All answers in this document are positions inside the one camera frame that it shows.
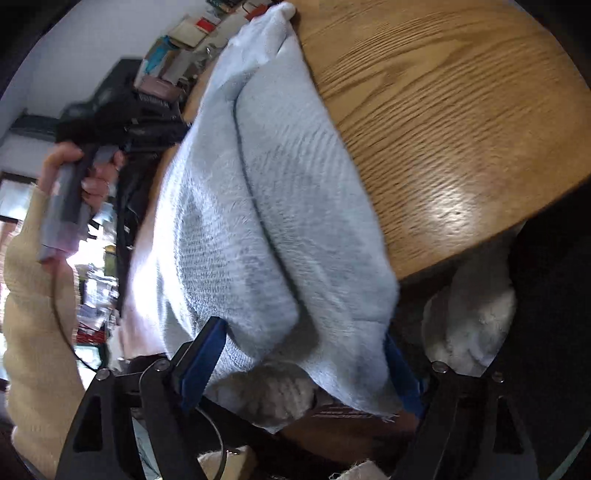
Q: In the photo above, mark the pink suitcase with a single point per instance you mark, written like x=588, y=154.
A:
x=159, y=88

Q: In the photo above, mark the black garment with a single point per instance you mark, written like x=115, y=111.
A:
x=135, y=203

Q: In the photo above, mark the grey knit sweater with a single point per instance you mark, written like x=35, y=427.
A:
x=263, y=221

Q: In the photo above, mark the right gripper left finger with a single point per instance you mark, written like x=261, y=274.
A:
x=101, y=441

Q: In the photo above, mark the left beige sleeved forearm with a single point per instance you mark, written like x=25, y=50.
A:
x=45, y=388

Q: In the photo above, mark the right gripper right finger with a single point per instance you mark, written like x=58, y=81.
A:
x=469, y=427

